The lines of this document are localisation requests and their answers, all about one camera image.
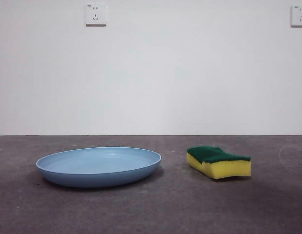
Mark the blue round plate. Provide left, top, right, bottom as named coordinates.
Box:
left=36, top=146, right=163, bottom=188

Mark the yellow sponge with green pad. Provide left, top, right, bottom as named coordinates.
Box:
left=187, top=145, right=252, bottom=180

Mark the white wall socket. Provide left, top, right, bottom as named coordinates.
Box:
left=290, top=5, right=302, bottom=27
left=85, top=4, right=107, bottom=27

